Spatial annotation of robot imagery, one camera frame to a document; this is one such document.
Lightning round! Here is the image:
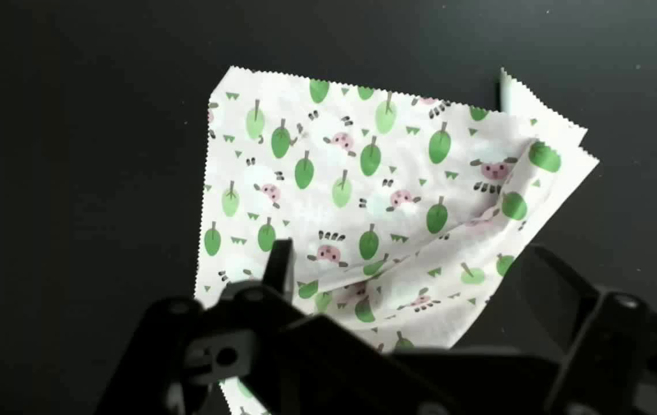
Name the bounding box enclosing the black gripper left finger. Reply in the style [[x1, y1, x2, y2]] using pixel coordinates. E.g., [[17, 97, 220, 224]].
[[95, 236, 452, 415]]

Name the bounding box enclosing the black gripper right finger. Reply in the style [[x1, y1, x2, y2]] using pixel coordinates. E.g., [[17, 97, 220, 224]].
[[509, 244, 657, 415]]

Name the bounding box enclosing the white cloth with green leaves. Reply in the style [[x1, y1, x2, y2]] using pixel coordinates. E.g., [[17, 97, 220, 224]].
[[190, 62, 602, 415]]

